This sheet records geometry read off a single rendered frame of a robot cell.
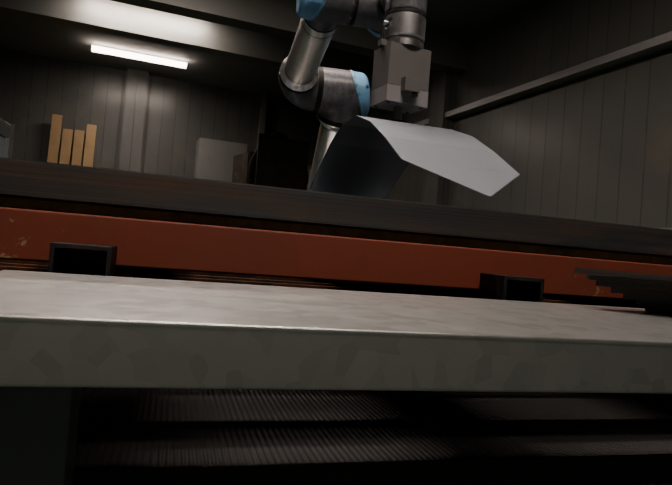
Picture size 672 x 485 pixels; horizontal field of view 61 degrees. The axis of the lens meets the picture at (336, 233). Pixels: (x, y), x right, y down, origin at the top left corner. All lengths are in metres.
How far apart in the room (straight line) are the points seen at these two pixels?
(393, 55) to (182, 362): 0.83
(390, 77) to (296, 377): 0.80
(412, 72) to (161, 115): 8.40
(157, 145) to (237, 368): 9.01
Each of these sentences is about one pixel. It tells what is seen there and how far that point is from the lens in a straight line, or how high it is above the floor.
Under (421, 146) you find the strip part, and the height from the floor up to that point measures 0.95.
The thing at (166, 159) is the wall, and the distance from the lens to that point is 9.25.
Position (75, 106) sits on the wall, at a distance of 9.35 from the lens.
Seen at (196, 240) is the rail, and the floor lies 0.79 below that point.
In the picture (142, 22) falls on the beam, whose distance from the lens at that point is 6.51.
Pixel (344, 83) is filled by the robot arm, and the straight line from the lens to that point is 1.50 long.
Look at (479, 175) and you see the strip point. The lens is 0.79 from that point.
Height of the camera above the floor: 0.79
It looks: 2 degrees up
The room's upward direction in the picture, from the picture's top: 5 degrees clockwise
